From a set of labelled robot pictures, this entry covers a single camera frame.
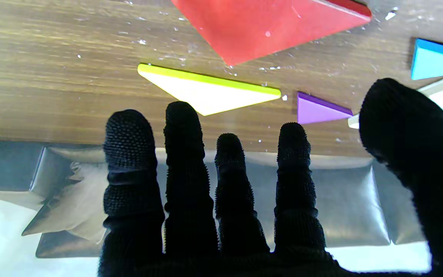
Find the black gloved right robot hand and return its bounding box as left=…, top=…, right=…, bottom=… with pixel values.
left=98, top=78, right=443, bottom=277

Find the large yellow tangram triangle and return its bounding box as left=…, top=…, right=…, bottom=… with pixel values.
left=137, top=63, right=282, bottom=116

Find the purple tangram triangle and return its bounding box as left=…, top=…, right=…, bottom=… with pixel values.
left=296, top=92, right=353, bottom=125

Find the large red tangram triangle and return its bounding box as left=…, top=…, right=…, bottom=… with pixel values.
left=171, top=0, right=372, bottom=67

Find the blue tangram triangle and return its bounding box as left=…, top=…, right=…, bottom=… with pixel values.
left=411, top=38, right=443, bottom=80

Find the brown leather sofa pillow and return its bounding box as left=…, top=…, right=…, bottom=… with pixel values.
left=22, top=162, right=110, bottom=244

